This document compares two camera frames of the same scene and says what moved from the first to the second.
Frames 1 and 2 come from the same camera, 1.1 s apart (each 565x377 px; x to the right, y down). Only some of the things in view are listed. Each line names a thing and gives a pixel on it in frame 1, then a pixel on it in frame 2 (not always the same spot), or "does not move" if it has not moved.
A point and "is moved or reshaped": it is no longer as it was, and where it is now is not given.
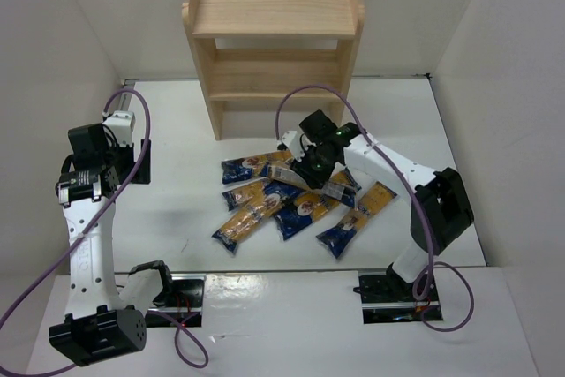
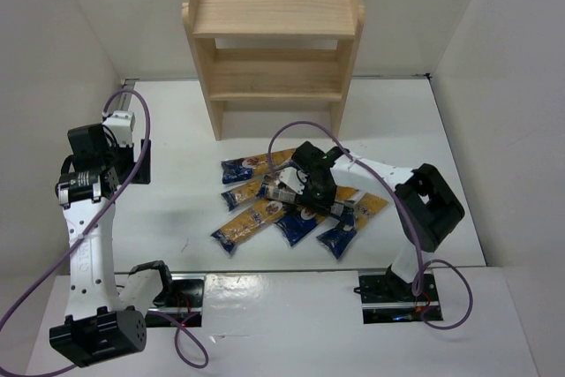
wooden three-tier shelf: [275, 36] does not move
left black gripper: [144, 162] does not move
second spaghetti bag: [243, 194] does not move
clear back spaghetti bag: [340, 184] is moved or reshaped
